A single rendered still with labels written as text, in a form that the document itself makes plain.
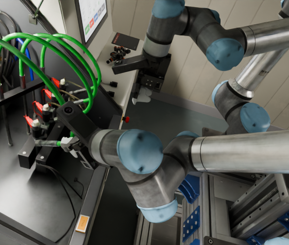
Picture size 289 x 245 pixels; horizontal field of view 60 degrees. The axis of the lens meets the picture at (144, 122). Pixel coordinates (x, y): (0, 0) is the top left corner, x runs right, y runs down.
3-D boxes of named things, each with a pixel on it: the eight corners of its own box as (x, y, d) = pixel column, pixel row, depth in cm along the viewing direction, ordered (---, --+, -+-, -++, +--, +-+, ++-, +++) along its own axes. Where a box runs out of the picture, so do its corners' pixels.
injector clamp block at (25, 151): (46, 183, 99) (45, 161, 88) (21, 176, 98) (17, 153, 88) (75, 124, 123) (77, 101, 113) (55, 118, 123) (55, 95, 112)
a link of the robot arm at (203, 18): (219, 50, 70) (185, 48, 66) (201, 29, 77) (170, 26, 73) (233, 23, 64) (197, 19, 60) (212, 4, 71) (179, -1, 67)
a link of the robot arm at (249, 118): (236, 150, 94) (256, 126, 84) (218, 124, 102) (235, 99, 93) (260, 147, 98) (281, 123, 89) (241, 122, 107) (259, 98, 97)
